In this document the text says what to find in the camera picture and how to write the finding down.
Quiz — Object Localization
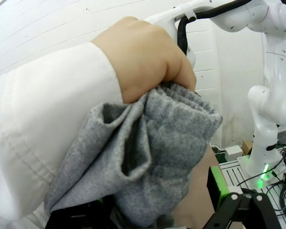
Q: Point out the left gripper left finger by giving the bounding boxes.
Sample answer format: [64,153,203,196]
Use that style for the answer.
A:
[45,198,115,229]

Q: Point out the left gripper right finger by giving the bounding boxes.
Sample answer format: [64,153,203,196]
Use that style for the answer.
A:
[206,166,286,229]

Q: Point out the grey training pants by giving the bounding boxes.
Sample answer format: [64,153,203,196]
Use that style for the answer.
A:
[45,82,224,227]

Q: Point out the person's right hand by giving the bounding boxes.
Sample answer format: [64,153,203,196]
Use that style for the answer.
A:
[90,16,197,104]

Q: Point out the small cardboard box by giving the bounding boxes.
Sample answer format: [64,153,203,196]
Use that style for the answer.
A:
[242,140,254,156]

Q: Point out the grey aluminium base plate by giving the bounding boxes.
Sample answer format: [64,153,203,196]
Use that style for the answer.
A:
[216,156,286,215]

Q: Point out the black right arm hose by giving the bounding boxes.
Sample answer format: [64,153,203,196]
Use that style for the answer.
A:
[176,0,251,57]

